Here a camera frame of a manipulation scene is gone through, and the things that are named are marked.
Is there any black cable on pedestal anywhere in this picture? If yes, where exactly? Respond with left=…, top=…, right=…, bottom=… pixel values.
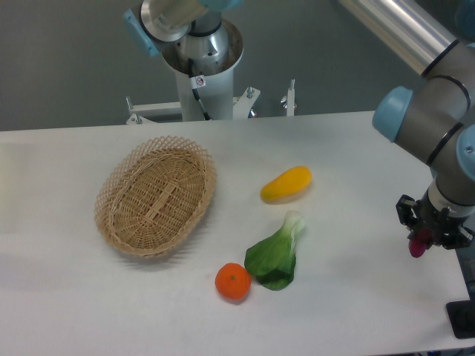
left=187, top=59, right=212, bottom=122

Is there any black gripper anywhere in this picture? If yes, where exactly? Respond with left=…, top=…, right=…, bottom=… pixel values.
left=396, top=194, right=474, bottom=250

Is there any green bok choy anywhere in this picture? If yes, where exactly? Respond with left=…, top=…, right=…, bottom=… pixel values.
left=244, top=211, right=305, bottom=291

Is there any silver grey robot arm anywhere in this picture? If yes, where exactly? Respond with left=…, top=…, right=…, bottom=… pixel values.
left=344, top=1, right=474, bottom=257

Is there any purple sweet potato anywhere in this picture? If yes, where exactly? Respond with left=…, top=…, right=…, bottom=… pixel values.
left=408, top=229, right=433, bottom=258

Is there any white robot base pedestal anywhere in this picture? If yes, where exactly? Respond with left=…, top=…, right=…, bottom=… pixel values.
left=122, top=0, right=245, bottom=122

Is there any oval woven wicker basket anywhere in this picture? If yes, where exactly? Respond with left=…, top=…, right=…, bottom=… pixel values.
left=95, top=136, right=217, bottom=258

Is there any yellow mango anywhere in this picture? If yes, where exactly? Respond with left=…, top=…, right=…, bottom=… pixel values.
left=260, top=166, right=313, bottom=202

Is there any orange tangerine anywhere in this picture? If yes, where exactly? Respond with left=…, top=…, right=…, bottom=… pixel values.
left=214, top=263, right=251, bottom=300

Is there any black device at table edge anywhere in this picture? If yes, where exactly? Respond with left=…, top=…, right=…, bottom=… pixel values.
left=446, top=300, right=475, bottom=340

